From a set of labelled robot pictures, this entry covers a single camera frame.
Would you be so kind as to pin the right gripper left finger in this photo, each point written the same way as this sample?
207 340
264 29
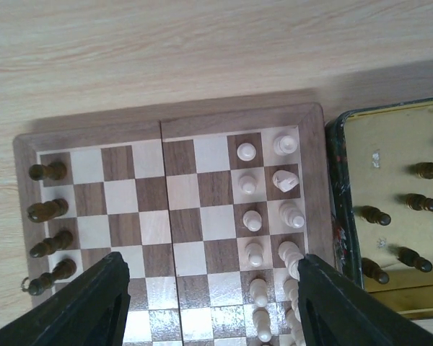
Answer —
91 310

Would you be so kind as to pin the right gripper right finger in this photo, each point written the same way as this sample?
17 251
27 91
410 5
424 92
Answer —
334 311

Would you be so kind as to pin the wooden chess board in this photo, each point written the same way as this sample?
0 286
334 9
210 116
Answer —
160 193

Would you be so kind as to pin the gold tin with dark pieces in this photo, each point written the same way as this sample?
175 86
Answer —
369 151

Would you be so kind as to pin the metal board clasp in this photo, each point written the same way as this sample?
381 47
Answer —
25 284

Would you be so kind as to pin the row of dark chess pieces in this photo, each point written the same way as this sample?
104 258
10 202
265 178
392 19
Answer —
60 236

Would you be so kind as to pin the row of light chess pieces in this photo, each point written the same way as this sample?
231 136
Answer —
269 209

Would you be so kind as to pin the dark pawn in tin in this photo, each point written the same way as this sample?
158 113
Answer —
373 215

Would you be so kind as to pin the dark piece in tin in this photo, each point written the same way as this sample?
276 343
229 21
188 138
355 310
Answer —
422 170

